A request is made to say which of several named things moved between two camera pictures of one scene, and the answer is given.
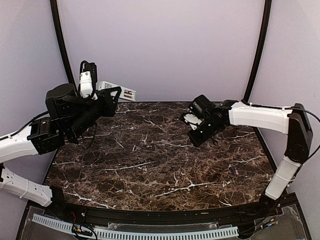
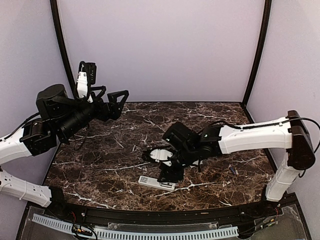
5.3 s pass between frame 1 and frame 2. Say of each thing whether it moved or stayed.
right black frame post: stayed
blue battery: stayed
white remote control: moved
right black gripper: moved
